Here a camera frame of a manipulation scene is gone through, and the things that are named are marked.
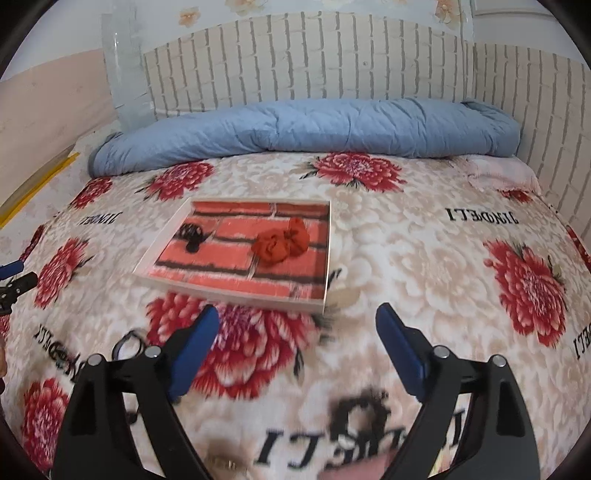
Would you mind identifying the black leather cord bracelet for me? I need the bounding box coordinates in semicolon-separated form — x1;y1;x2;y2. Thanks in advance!
109;328;150;362

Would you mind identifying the small black claw hair clip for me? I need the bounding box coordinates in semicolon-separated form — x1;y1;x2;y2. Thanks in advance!
176;223;211;253

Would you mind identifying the red fabric scrunchie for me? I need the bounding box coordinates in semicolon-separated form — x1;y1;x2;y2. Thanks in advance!
252;217;310;266

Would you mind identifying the yellow strip beside bed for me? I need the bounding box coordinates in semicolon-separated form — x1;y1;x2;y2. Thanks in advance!
1;146;80;228

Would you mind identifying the floral plush bed blanket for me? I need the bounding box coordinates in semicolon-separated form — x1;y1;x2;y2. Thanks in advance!
1;153;590;479

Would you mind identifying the tray with brick pattern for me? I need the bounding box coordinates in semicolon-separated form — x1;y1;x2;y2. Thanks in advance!
133;198;332;314

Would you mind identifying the blue folded quilt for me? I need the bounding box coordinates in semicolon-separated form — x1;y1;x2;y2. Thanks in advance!
88;98;521;178

